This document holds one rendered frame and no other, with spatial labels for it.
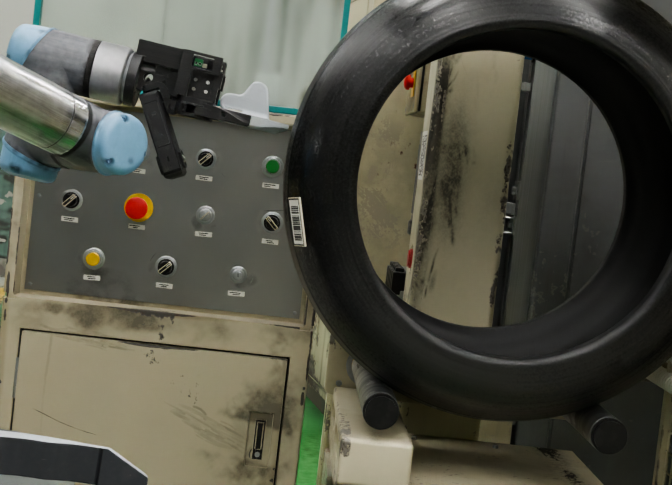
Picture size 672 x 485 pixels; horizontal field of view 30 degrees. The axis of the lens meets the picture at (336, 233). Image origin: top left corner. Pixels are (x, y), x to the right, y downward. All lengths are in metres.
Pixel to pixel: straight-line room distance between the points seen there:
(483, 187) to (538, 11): 0.42
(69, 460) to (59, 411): 1.75
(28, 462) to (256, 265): 1.74
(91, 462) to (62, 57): 1.12
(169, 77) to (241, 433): 0.83
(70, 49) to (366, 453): 0.62
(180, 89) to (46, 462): 1.10
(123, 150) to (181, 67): 0.16
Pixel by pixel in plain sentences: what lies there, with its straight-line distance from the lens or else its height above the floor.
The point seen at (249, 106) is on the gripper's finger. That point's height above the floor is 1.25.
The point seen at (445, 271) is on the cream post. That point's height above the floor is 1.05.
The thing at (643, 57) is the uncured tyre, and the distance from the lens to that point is 1.56.
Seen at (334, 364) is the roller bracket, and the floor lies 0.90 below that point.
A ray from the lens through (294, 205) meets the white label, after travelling 1.52.
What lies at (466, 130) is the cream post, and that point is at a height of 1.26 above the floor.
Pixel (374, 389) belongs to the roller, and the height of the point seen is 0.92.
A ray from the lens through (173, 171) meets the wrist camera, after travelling 1.61.
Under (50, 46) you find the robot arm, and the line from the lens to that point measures 1.63.
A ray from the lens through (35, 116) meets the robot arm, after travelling 1.45.
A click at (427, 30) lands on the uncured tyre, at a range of 1.52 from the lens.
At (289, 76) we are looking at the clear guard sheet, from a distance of 2.24.
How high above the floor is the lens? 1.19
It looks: 3 degrees down
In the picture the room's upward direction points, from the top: 7 degrees clockwise
